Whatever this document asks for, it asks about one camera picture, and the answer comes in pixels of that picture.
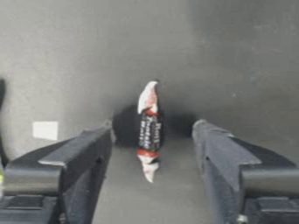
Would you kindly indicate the green white candy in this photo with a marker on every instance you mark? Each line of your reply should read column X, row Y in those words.
column 2, row 176

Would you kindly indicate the black white red candy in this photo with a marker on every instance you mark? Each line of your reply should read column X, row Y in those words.
column 150, row 134

